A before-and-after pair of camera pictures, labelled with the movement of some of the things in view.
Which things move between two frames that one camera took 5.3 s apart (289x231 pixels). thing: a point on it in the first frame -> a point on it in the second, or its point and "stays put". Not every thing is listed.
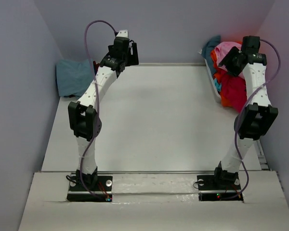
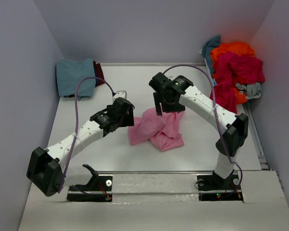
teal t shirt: (209, 45) stays put
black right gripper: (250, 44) -> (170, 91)
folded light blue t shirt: (74, 76) stays put
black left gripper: (134, 59) -> (129, 119)
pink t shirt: (221, 49) -> (163, 130)
